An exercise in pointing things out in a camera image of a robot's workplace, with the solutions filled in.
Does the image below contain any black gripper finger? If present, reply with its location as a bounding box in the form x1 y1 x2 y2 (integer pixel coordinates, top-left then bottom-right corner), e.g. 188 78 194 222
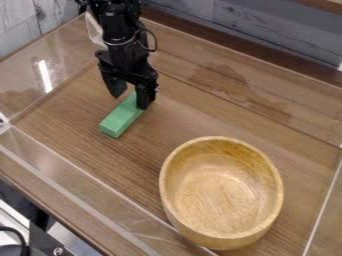
134 83 156 110
101 69 126 98

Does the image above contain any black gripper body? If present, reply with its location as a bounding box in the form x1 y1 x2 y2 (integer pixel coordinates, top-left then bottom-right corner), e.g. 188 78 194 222
94 36 157 87

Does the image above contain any green rectangular block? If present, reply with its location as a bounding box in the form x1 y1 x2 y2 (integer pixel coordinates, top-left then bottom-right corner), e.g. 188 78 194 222
98 92 142 139

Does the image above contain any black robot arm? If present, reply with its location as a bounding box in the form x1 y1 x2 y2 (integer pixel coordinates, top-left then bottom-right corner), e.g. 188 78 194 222
74 0 158 110

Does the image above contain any brown wooden bowl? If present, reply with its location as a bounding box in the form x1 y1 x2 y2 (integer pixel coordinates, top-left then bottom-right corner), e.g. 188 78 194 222
158 136 284 250

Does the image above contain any clear acrylic corner bracket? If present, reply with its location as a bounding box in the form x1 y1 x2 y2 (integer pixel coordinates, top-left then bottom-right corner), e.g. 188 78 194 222
85 13 105 47

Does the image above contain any clear acrylic front wall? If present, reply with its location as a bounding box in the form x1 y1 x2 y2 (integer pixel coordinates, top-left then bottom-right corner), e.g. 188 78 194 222
0 125 217 256

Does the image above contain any black cable bottom left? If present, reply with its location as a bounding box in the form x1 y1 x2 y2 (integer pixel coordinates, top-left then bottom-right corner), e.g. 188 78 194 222
0 226 30 256

